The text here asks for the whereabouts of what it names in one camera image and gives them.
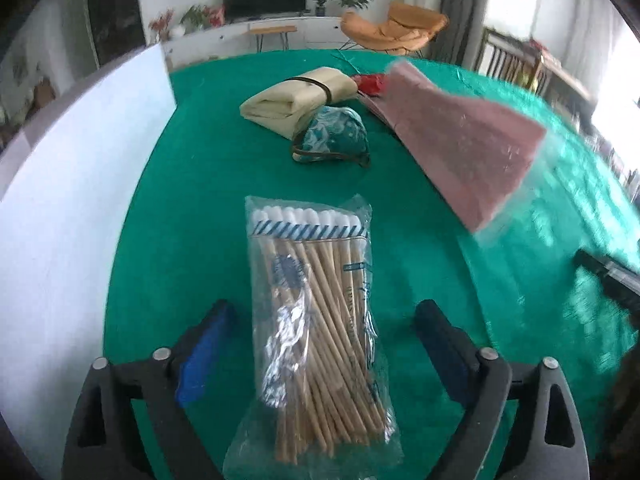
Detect grey curtain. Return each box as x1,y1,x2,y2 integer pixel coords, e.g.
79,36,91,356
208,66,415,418
430,0,493,63

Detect black display cabinet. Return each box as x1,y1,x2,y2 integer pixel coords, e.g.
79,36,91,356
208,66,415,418
86,0,147,68

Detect green tablecloth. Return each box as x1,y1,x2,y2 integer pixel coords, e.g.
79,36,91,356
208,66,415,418
102,49,640,480

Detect teal wave-patterned pouch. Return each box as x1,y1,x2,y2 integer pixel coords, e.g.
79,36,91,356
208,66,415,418
291,106,372,166

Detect wooden bench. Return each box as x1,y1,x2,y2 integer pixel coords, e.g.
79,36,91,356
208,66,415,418
248,25,297,53

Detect red flowers in vase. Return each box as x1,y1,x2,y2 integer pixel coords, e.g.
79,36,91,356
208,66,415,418
149,9,174,43

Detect red yarn ball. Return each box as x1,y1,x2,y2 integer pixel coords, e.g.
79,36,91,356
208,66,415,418
351,73,388,97

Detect white board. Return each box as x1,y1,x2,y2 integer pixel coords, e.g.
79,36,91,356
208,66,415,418
0,42,178,480

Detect white television cabinet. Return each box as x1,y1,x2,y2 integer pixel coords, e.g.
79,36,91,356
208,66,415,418
162,15,351,68

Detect beige folded cloth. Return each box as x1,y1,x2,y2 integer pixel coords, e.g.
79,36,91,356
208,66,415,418
240,66,358,141

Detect orange lounge chair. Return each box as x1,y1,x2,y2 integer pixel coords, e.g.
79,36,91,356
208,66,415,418
341,1,449,58

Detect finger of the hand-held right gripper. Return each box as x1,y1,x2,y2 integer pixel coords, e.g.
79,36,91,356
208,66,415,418
572,247,640,321

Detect leafy plant with red flowers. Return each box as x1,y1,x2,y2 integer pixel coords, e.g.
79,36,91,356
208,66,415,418
180,4,211,31

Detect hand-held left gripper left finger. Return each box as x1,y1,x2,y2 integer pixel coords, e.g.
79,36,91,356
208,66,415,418
62,300,237,480

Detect packet of cotton swabs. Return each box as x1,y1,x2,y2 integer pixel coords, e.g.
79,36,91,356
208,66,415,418
222,194,403,480

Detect pink plastic packet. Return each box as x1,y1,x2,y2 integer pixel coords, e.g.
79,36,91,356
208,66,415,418
360,59,548,235

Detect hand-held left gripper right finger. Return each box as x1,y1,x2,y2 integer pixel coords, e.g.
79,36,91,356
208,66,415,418
415,300,591,480

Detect wooden crib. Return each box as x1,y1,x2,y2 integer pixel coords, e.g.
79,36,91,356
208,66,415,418
475,27,596,111

